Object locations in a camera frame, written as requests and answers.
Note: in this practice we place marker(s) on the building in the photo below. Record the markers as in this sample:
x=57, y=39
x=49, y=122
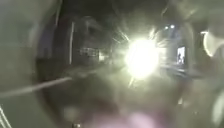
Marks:
x=88, y=50

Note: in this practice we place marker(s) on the dark asphalt road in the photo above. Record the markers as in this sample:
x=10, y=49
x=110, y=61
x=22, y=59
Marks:
x=110, y=96

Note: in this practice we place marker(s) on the pale kerb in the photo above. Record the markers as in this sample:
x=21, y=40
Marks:
x=36, y=87

